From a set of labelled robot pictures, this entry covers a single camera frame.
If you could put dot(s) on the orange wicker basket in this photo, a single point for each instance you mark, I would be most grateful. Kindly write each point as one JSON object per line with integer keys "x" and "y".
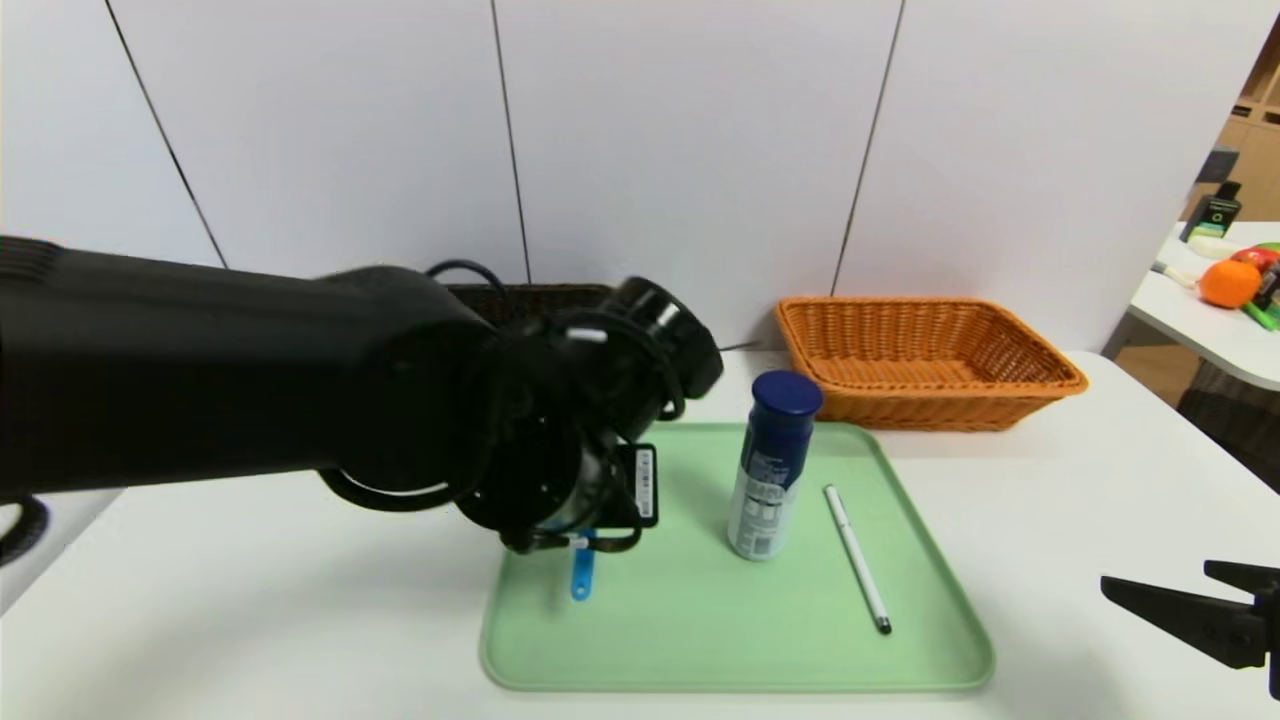
{"x": 930, "y": 350}

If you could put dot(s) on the white stylus pen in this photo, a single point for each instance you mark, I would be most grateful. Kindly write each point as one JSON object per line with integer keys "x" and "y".
{"x": 858, "y": 560}

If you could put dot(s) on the red food item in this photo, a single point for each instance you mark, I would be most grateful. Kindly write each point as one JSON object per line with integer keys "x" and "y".
{"x": 1255, "y": 257}

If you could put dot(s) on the light green plastic tray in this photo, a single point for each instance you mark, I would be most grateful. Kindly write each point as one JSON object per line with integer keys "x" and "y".
{"x": 750, "y": 620}

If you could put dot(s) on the wooden cabinet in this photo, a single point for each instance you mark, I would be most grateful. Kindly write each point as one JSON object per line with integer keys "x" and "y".
{"x": 1255, "y": 150}

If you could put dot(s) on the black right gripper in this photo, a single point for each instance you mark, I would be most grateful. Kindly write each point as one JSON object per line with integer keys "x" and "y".
{"x": 1273, "y": 640}

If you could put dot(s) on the orange fruit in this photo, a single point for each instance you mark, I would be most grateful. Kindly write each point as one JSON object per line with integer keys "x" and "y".
{"x": 1230, "y": 284}

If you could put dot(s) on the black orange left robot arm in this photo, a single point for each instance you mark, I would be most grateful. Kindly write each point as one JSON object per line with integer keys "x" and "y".
{"x": 200, "y": 370}

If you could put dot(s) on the black box green logo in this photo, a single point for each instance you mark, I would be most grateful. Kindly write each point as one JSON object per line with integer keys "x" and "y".
{"x": 1212, "y": 215}

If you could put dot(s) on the dark chair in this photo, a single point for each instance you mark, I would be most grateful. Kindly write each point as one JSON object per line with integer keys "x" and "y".
{"x": 1235, "y": 420}

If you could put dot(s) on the white utensil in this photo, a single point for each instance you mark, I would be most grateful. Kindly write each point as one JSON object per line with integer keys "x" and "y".
{"x": 1172, "y": 273}

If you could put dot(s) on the green item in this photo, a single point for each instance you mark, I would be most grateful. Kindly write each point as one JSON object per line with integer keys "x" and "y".
{"x": 1262, "y": 316}

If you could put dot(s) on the white side table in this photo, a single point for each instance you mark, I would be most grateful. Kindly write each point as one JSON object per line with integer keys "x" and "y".
{"x": 1200, "y": 330}

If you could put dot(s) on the dark brown wicker basket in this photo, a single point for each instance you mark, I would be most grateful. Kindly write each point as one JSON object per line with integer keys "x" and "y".
{"x": 540, "y": 297}

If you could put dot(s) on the blue-capped spray can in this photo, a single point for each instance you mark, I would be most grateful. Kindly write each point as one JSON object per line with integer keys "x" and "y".
{"x": 770, "y": 470}

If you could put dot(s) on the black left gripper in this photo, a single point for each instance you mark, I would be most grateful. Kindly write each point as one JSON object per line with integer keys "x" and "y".
{"x": 640, "y": 483}

